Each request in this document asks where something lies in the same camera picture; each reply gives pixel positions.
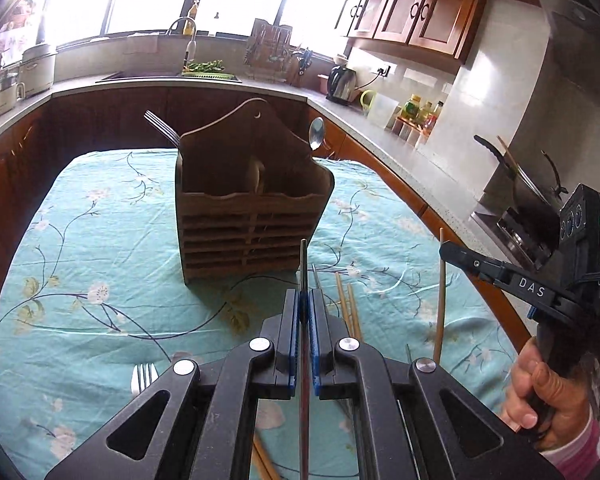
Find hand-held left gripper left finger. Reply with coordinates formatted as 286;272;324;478
45;290;301;480

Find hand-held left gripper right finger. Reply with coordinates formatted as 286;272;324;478
307;290;566;480

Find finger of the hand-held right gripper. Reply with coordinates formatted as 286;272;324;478
438;240;564;322

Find bamboo chopstick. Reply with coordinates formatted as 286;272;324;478
432;227;447;363
334;272;356;338
252;432;282;480
346;282;363;342

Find wooden utensil holder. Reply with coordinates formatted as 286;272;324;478
174;97;336;287

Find person's right forearm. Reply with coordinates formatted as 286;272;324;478
537;405;600;480

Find person's right hand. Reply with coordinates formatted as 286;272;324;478
500;335;599;454

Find gas stove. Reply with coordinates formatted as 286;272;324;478
471;199;557;272

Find black wok with lid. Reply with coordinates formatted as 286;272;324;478
473;134;569;213

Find metal fork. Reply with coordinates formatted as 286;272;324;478
130;362;159;396
144;109;182;148

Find pale wooden spoon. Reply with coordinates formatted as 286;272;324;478
244;156;269;196

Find yellow lid jar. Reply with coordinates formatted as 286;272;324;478
403;93;424;122

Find steel range hood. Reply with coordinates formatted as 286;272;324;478
510;0;600;201

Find translucent plastic jug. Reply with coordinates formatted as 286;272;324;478
367;95;402;129

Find metal spoon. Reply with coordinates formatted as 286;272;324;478
307;117;332;152

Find teal floral tablecloth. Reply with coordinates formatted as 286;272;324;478
0;148;520;480

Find steel electric kettle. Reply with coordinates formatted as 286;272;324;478
325;64;359;106

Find wooden upper cabinets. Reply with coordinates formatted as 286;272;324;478
334;0;482;62

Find green vegetables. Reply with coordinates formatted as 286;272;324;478
183;59;226;74

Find chrome sink faucet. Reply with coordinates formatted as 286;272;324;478
167;16;197;64

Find large white pot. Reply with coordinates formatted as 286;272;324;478
19;43;59;97

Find wall poster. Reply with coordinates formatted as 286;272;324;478
0;7;42;61

